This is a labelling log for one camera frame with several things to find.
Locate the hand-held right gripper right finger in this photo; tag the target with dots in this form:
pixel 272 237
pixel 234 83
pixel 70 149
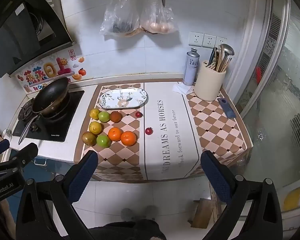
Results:
pixel 215 175

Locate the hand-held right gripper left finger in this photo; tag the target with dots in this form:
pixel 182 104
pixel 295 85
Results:
pixel 82 175

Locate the brown pear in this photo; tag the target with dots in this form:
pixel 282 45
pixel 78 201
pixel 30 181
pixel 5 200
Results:
pixel 89 138

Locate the green apple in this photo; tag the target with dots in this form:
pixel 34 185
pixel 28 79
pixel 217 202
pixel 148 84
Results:
pixel 103 140
pixel 104 116

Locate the yellow citrus fruit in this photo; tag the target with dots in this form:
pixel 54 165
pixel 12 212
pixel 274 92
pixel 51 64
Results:
pixel 95 127
pixel 94 113

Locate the orange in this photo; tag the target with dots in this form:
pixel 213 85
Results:
pixel 115 133
pixel 128 138

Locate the red-brown round fruit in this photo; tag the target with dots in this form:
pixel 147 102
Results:
pixel 115 116

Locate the cherry tomato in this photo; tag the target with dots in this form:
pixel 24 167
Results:
pixel 139 114
pixel 148 131

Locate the floral oval plate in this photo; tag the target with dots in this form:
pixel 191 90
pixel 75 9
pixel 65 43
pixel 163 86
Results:
pixel 122 98

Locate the white cup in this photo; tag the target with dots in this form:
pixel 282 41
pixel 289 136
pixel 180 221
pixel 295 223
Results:
pixel 6 133

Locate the blue cabinet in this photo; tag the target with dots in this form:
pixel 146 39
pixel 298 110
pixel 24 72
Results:
pixel 45 172

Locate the wooden stool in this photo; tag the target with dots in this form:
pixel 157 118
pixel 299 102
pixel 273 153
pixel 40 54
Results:
pixel 201 213

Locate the black gas stove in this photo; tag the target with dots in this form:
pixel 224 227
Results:
pixel 65 127

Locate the black pot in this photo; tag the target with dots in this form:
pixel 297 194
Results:
pixel 61 112

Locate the checkered table mat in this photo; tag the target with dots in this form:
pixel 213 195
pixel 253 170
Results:
pixel 165 155

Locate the black frying pan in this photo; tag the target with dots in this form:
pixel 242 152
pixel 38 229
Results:
pixel 51 95

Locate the blue phone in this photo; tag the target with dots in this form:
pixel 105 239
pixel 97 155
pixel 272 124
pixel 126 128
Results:
pixel 227 108

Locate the person's dark clothing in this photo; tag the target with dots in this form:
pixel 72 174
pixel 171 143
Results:
pixel 130 230

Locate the yellow plastic item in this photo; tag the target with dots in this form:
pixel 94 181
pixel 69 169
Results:
pixel 293 200

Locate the cream utensil holder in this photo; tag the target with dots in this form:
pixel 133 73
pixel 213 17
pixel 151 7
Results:
pixel 207 85

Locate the white tissue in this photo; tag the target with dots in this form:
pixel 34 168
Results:
pixel 180 88

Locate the grey spray can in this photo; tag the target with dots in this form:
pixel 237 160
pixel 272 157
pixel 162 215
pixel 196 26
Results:
pixel 190 70

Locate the bundle of chopsticks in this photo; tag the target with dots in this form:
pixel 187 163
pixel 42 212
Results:
pixel 223 65

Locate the black range hood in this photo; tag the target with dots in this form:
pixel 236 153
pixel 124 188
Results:
pixel 15 35

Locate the metal ladle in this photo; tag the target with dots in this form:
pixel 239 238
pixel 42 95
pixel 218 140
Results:
pixel 226 50

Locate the glass sliding door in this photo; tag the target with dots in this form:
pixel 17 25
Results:
pixel 277 55

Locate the plastic bag with dark contents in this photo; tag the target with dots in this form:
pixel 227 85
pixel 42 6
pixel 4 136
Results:
pixel 120 17

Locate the plastic bag of eggs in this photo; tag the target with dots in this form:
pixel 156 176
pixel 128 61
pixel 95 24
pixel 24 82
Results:
pixel 157 20

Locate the colourful lettered wall sticker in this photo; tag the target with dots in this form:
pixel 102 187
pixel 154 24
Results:
pixel 45 73

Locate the gold ingot wall sticker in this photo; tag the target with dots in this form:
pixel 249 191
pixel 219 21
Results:
pixel 76 76
pixel 80 59

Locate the orange fruit wall sticker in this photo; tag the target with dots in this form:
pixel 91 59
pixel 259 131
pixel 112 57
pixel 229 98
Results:
pixel 82 71

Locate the red seal wall sticker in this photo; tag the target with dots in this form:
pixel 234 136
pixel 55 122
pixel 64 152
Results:
pixel 72 55

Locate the white wall socket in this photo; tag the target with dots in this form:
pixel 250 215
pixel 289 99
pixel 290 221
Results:
pixel 196 38
pixel 221 41
pixel 209 40

